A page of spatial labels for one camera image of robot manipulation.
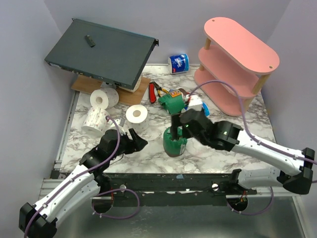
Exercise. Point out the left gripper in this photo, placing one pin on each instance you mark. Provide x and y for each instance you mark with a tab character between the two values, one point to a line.
136	145

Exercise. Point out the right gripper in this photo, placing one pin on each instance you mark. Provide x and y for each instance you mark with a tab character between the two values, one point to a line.
177	120

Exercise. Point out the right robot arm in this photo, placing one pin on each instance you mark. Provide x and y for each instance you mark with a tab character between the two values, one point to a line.
290	168

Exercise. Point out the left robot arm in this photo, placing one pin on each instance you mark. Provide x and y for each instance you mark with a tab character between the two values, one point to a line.
74	178

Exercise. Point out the pink three-tier shelf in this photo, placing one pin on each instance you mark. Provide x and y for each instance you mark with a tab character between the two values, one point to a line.
234	65

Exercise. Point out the white floral paper towel roll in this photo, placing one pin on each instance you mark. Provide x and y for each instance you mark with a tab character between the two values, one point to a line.
137	118

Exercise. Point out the blue wrapped Tempo roll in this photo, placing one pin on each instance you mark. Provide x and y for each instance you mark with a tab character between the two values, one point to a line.
206	109

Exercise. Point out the floral roll lying left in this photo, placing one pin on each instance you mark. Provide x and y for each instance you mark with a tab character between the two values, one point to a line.
95	122

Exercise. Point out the floral roll near board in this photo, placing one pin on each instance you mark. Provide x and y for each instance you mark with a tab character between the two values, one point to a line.
104	98

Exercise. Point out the blue wrapped roll at back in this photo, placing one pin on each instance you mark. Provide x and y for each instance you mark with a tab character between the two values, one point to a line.
178	64

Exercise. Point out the wooden board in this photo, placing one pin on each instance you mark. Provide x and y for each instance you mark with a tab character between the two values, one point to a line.
88	85

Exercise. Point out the small black connector strip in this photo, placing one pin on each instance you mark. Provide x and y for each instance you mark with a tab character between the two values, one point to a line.
90	41

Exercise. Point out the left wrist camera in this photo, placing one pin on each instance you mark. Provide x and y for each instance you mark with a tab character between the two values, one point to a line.
120	123

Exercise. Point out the red handled cutter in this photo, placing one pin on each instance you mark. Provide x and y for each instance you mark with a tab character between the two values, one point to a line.
152	95

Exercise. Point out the yellow handled pliers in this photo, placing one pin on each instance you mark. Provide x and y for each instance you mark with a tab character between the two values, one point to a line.
159	89

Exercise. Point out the black metal base rail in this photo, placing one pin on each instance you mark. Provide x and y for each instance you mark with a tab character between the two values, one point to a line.
171	190

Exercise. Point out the dark grey network switch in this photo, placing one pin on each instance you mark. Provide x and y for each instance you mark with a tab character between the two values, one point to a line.
118	57

